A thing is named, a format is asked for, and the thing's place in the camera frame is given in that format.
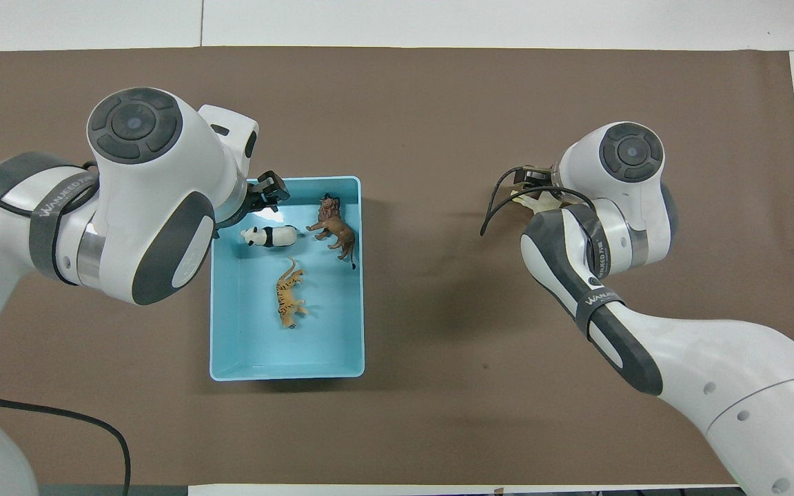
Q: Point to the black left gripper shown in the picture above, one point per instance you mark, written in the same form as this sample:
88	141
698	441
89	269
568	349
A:
256	198

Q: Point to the black and white panda toy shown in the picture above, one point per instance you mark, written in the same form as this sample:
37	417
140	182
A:
274	237

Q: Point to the brown lion toy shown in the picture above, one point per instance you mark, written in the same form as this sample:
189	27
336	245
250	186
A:
336	227

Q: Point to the brown table mat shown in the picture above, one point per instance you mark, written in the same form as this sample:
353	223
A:
438	310

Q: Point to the light blue storage box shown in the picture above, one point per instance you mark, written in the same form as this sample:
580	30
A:
328	344

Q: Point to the orange tiger toy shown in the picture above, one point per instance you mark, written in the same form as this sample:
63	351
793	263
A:
288	296

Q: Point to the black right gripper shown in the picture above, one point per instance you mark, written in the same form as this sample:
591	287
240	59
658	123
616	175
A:
535	180

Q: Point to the cream horse toy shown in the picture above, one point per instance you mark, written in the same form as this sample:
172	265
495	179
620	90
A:
542	202

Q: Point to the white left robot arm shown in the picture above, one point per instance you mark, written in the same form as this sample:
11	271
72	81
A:
149	207

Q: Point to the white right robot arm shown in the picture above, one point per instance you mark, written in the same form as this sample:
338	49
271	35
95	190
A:
714	372

